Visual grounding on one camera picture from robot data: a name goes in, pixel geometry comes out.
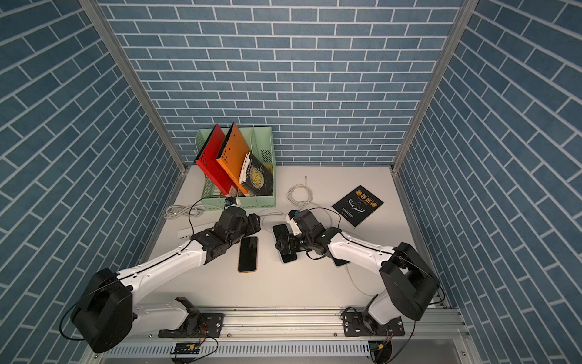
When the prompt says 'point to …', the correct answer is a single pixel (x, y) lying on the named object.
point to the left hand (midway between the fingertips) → (260, 220)
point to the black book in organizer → (257, 175)
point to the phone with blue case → (337, 262)
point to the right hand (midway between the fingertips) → (285, 243)
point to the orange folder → (233, 155)
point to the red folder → (207, 161)
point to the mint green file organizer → (259, 142)
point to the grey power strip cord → (173, 211)
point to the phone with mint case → (279, 230)
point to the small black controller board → (187, 348)
